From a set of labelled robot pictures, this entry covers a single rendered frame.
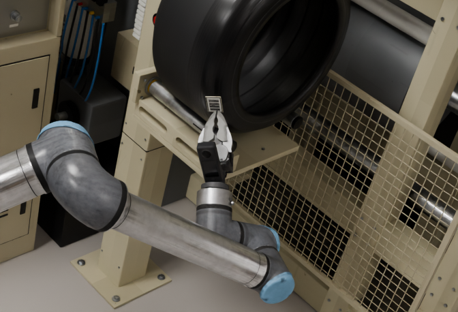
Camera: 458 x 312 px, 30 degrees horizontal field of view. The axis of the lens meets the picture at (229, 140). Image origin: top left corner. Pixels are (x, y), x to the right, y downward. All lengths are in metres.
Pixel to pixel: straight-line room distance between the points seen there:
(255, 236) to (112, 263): 1.05
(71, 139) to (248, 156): 0.80
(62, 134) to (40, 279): 1.34
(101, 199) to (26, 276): 1.42
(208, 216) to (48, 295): 1.11
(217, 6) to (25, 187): 0.66
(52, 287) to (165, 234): 1.30
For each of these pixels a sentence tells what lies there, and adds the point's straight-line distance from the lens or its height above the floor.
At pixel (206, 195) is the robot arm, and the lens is 2.12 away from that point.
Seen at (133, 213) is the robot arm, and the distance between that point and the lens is 1.80.
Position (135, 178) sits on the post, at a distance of 2.83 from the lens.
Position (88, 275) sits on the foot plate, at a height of 0.01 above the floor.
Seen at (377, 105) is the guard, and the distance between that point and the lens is 2.57.
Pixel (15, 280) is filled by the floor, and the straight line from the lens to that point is 3.13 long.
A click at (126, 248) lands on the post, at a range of 3.00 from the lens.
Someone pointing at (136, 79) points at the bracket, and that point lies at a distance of 2.49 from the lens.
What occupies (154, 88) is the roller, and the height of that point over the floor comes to 0.91.
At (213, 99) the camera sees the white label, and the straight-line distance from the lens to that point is 2.19.
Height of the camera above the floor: 2.21
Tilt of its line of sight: 33 degrees down
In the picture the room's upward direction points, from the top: 15 degrees clockwise
